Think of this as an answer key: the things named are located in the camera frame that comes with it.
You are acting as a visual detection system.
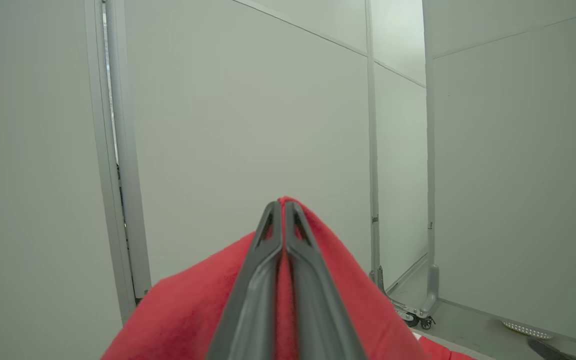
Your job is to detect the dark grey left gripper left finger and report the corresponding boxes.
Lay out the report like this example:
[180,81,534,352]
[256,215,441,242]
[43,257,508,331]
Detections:
[206,201,285,360]

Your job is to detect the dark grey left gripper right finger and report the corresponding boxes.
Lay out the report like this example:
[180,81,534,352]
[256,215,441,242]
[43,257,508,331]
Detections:
[284,201,367,360]

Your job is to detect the grey double partition post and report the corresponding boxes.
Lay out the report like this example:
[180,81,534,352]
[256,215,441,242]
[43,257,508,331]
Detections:
[83,0,153,321]

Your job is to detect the red basketball jersey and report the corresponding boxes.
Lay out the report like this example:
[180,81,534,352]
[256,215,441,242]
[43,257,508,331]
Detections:
[101,195,475,360]

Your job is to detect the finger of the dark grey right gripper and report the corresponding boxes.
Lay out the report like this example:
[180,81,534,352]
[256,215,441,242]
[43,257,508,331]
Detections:
[526,337,576,360]

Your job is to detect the white perforated basket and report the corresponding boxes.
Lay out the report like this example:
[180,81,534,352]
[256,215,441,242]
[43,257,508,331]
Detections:
[499,319,555,341]

